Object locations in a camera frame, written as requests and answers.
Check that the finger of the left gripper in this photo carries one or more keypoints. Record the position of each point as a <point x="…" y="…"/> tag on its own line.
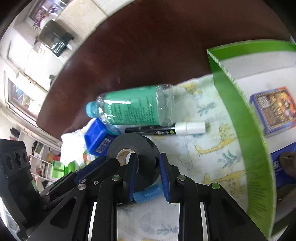
<point x="88" y="169"/>

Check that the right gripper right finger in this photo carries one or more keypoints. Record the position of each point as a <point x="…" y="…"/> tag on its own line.
<point x="166" y="176"/>

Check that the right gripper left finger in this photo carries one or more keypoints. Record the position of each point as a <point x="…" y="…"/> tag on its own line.
<point x="131" y="172"/>

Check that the small green printed box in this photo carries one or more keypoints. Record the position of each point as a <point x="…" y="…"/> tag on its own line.
<point x="88" y="158"/>

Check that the black marker blue cap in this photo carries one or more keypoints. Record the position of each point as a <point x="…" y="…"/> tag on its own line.
<point x="149" y="193"/>

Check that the blue cube container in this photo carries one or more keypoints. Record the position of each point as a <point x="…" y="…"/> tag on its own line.
<point x="99" y="136"/>

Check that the black marker white cap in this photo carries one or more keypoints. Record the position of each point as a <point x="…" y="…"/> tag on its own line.
<point x="179" y="129"/>

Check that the clear bottle green label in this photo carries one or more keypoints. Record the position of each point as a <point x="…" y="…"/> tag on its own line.
<point x="142" y="106"/>

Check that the red playing card box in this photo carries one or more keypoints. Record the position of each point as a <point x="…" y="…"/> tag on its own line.
<point x="281" y="171"/>

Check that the brown handled scissors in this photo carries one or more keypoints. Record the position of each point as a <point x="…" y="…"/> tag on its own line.
<point x="287" y="162"/>

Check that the blue playing card box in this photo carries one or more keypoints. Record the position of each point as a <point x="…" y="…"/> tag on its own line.
<point x="275" y="110"/>

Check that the green cardboard box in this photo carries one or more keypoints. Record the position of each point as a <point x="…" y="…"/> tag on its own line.
<point x="237" y="69"/>

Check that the white shelf unit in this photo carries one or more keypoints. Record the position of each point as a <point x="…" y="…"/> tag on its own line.
<point x="41" y="156"/>

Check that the framed wall picture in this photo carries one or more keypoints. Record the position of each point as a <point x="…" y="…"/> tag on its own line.
<point x="21" y="96"/>

